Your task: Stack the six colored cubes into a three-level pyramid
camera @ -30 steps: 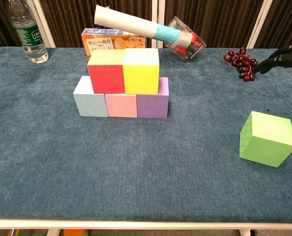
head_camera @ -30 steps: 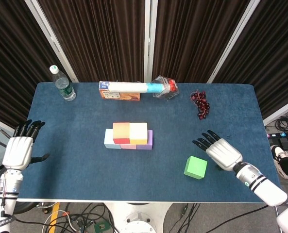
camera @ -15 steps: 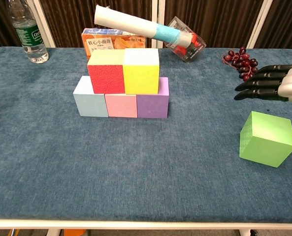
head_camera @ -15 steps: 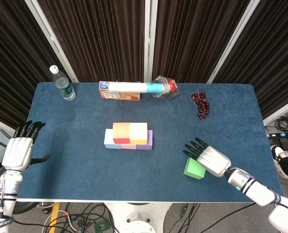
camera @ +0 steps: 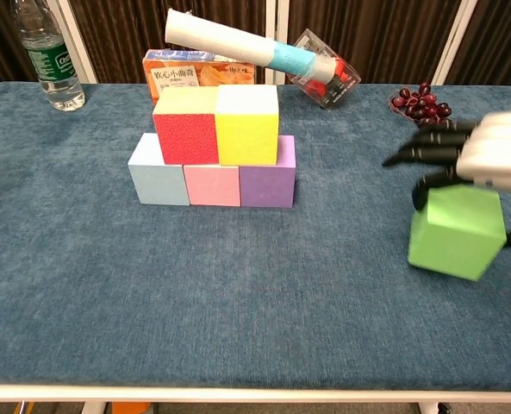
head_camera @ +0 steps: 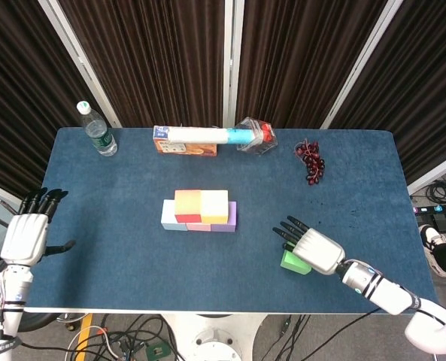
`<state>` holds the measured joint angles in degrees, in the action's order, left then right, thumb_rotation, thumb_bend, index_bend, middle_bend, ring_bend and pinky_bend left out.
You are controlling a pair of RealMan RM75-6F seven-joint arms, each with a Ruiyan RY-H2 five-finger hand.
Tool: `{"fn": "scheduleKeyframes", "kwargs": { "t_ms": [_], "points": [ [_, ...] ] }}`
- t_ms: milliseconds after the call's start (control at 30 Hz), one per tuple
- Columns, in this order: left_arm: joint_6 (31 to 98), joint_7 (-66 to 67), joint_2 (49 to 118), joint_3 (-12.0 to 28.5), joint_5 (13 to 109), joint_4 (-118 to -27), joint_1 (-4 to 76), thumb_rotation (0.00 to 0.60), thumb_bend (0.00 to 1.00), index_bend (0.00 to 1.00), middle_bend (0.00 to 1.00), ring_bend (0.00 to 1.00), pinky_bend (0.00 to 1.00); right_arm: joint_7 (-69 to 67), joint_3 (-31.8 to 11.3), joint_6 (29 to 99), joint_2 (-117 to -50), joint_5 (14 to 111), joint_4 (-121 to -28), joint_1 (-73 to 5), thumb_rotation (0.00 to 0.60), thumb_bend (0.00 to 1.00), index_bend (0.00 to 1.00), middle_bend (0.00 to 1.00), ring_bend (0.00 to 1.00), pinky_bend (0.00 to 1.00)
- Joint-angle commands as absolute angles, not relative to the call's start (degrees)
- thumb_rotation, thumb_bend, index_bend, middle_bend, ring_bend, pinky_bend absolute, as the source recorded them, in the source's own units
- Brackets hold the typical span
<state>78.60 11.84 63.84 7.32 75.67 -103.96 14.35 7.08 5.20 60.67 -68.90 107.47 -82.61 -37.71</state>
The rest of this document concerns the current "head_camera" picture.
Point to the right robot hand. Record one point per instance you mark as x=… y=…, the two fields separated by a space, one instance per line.
x=318 y=250

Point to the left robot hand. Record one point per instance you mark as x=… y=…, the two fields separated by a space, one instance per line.
x=25 y=237

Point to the green cube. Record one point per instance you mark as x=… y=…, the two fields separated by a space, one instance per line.
x=292 y=261

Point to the purple cube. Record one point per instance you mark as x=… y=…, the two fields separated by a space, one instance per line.
x=230 y=223

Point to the yellow cube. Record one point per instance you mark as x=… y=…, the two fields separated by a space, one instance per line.
x=214 y=205

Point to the pink cube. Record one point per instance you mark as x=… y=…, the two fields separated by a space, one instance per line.
x=198 y=226

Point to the red cube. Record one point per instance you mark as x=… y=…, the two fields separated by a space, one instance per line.
x=188 y=205

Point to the light blue cube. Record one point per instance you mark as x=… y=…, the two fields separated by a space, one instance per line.
x=168 y=218

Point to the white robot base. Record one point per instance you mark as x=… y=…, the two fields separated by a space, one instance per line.
x=211 y=338

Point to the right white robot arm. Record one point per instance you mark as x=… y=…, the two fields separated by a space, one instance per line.
x=395 y=297

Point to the dark red grape bunch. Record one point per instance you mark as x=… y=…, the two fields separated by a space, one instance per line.
x=313 y=161

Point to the white sneaker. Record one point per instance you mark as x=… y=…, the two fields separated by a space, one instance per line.
x=431 y=237

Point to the clear plastic box red contents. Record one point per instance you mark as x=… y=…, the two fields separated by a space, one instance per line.
x=262 y=144

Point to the power strip with lit switches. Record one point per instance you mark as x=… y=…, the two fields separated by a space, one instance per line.
x=439 y=208

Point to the clear plastic water bottle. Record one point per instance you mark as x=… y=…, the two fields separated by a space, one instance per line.
x=96 y=129

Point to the blue fabric table cover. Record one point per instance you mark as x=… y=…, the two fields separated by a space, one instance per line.
x=151 y=270

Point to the dark brown pleated curtain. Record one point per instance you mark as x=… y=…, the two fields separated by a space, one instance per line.
x=12 y=94
x=151 y=56
x=425 y=75
x=301 y=56

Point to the white paper roll blue band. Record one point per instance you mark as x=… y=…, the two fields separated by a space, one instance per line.
x=200 y=135

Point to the orange biscuit box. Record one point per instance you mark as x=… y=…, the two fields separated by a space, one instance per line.
x=185 y=148

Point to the green floor device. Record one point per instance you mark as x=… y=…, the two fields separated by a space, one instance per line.
x=156 y=351

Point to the white partition post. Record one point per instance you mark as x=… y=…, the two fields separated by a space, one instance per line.
x=233 y=56
x=363 y=56
x=77 y=56

